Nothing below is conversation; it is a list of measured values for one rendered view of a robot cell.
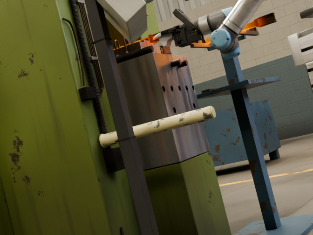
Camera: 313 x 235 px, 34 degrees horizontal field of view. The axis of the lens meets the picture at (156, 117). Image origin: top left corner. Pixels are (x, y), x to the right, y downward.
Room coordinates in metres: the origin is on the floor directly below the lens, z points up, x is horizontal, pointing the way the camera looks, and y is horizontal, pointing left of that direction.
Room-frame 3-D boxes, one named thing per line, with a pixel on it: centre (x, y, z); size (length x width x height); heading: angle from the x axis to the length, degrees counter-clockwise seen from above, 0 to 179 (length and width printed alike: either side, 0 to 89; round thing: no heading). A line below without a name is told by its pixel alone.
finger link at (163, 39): (2.14, -0.10, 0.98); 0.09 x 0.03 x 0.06; 70
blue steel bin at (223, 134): (6.27, -0.67, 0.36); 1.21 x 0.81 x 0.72; 61
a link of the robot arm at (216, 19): (2.05, -0.36, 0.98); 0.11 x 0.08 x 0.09; 66
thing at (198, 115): (1.81, 0.01, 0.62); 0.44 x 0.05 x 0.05; 66
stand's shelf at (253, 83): (2.55, -0.43, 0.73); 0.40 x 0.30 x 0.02; 146
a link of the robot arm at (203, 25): (2.08, -0.28, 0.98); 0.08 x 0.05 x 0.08; 156
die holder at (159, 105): (2.30, 0.13, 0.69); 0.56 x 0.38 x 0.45; 66
